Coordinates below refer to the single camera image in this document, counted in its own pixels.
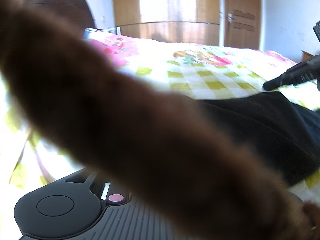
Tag wooden bedroom door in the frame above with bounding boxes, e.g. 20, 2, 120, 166
225, 0, 261, 49

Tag dark navy pants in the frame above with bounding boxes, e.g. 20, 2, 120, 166
198, 92, 319, 185

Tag dark wooden headboard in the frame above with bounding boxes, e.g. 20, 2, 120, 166
22, 0, 96, 31

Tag wooden wardrobe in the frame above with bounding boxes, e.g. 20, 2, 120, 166
113, 0, 220, 45

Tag wooden side cabinet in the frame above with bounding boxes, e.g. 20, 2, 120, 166
302, 50, 313, 61

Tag floral checkered bed sheet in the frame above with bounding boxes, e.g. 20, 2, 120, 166
0, 31, 320, 201

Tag brown fuzzy strap over lens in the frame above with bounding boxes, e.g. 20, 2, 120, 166
0, 0, 320, 240

